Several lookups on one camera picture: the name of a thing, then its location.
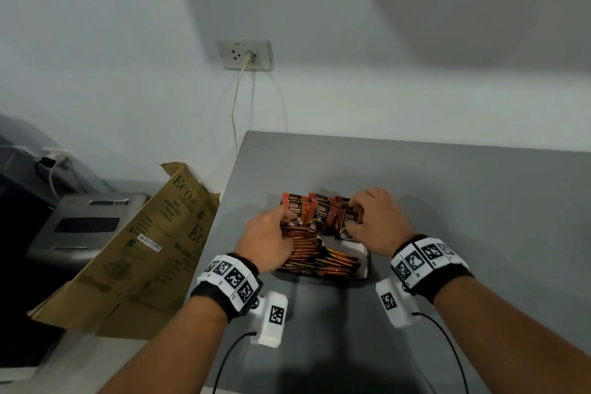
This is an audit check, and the person's right hand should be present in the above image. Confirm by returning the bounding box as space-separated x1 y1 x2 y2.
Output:
344 185 416 259

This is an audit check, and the person's left forearm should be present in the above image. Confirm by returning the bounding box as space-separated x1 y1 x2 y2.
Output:
99 296 230 394

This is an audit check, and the black tray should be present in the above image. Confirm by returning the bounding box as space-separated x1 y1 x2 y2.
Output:
275 241 372 283

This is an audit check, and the grey appliance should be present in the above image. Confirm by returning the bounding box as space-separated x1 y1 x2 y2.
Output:
26 193 150 268

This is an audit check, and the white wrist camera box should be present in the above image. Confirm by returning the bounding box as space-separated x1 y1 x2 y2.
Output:
374 278 421 329
249 291 289 349

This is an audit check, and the brown cardboard box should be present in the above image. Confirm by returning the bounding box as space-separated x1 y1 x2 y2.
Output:
27 161 221 340

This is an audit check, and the black camera cable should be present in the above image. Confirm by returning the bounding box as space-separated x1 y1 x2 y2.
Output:
412 312 470 394
212 331 257 394

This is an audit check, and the cream power cord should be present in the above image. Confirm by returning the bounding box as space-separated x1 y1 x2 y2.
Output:
230 54 257 155

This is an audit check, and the white wall socket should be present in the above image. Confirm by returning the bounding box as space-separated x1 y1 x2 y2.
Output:
217 39 273 71

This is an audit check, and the person's right forearm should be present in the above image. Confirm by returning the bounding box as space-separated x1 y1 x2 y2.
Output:
433 276 591 394

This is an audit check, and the white charger cable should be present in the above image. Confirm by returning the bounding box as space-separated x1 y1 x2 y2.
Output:
36 148 77 198

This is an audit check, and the black wristband with marker tags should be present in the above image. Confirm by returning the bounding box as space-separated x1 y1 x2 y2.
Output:
390 234 475 305
190 252 264 324

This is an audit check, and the person's left hand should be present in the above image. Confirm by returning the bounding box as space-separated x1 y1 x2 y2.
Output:
234 205 297 275

